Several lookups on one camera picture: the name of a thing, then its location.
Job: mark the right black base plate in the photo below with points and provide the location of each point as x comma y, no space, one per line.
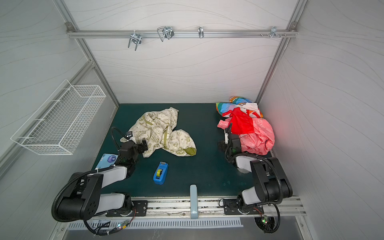
238,207

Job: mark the metal u-bolt hook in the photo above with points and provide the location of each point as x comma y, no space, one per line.
165,32
135,40

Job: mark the metal bracket hook right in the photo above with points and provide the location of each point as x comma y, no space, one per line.
273,34

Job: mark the metal crossbar rail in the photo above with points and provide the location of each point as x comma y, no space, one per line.
179,34

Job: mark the white vent strip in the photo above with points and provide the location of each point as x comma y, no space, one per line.
138,224

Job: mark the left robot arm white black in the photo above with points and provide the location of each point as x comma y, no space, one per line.
81,198

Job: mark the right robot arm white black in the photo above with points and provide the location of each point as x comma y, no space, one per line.
270,183

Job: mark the pink patterned cloth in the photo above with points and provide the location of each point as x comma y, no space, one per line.
256,135

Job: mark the light blue block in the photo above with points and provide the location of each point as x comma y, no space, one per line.
194,202

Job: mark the cream patterned cloth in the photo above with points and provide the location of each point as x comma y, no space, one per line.
158,130

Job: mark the small metal hook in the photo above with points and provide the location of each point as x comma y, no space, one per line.
201,32

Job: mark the blue tape dispenser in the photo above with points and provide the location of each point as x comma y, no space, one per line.
161,173

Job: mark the metal u-bolt hook left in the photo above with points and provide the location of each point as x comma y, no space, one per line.
135,40

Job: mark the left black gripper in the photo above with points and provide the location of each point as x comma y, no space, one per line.
141,149

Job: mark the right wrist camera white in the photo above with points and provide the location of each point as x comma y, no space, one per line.
226,138

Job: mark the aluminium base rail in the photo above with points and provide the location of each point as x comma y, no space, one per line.
208,207

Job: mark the white wire basket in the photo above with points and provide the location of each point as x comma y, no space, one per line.
58,125

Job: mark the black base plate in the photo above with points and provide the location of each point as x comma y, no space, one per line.
130,209
238,207

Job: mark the metal u-bolt hook middle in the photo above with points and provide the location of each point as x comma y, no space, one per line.
165,32

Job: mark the red multicolour cloth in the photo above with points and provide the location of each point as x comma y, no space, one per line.
240,112

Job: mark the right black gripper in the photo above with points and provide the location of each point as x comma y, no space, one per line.
229,137

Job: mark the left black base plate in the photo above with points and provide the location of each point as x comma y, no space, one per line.
130,209

